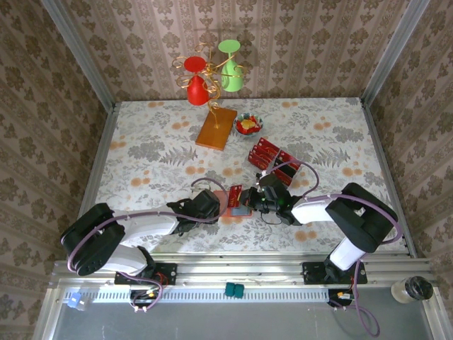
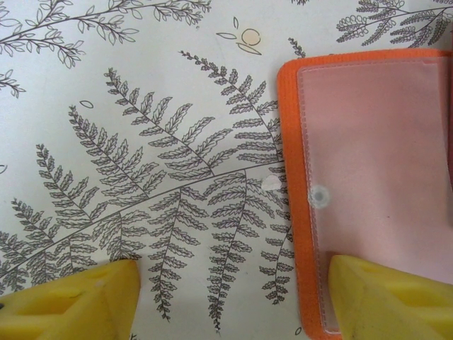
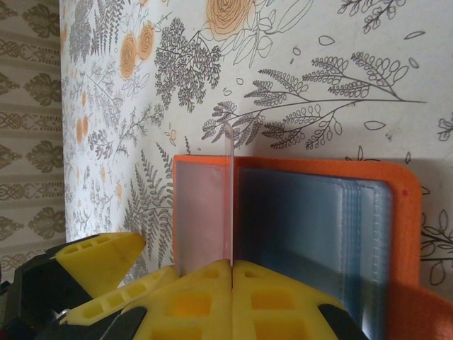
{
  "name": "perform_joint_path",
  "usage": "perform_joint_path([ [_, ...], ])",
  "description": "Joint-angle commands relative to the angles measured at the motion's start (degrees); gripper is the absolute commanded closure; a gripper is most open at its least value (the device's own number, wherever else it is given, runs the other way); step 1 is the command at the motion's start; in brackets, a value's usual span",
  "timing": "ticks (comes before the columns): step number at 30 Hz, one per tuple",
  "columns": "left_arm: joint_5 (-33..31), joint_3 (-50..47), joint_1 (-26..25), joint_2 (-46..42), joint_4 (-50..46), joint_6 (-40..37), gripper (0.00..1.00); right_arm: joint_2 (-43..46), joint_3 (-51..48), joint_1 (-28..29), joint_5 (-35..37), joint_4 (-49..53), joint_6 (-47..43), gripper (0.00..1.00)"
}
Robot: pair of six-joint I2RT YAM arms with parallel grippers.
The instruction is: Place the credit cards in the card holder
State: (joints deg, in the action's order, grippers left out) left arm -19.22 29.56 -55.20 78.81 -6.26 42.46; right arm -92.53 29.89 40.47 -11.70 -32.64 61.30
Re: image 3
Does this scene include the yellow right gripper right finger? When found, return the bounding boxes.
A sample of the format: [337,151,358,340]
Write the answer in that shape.
[232,259,345,340]

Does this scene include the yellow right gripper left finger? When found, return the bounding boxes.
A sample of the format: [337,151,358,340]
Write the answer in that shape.
[122,259,233,340]

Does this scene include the floral table cover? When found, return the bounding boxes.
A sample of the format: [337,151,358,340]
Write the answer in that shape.
[58,0,453,295]

